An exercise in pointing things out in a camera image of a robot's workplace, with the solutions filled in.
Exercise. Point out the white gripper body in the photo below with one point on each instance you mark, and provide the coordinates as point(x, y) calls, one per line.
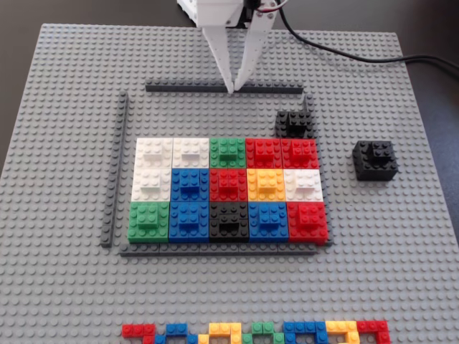
point(214, 22)

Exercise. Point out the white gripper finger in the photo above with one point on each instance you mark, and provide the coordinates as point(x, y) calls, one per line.
point(220, 53)
point(256, 39)

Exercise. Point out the black brick cube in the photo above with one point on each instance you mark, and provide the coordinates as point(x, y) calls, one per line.
point(294, 123)
point(228, 215)
point(373, 168)

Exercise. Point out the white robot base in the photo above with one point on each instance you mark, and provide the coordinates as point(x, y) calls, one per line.
point(186, 7)

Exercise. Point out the green brick cube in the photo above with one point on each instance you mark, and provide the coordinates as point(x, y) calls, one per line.
point(148, 222)
point(227, 152)

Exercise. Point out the white brick cube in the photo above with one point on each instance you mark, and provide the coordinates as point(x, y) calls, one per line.
point(303, 184)
point(190, 152)
point(151, 184)
point(154, 152)

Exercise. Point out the red brick cube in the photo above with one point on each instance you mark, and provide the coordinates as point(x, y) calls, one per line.
point(300, 153)
point(263, 152)
point(227, 184)
point(307, 222)

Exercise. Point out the blue brick cube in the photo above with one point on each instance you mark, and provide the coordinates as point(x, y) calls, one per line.
point(190, 184)
point(268, 222)
point(189, 222)

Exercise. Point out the yellow brick cube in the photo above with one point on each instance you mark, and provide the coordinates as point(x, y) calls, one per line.
point(265, 184)

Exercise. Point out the long grey brick strip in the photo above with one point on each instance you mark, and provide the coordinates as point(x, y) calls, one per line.
point(215, 249)
point(179, 86)
point(114, 179)

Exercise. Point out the flat yellow brick shape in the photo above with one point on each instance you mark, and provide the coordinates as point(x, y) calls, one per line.
point(340, 326)
point(226, 329)

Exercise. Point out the grey studded baseplate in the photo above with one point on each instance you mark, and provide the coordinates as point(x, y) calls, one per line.
point(71, 286)

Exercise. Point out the flat green brick shape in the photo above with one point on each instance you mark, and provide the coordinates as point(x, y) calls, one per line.
point(263, 328)

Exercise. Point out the flat blue brick shape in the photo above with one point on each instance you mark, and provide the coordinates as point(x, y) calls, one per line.
point(305, 327)
point(175, 329)

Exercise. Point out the flat red brick shape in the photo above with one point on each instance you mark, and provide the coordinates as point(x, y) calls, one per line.
point(136, 329)
point(373, 326)

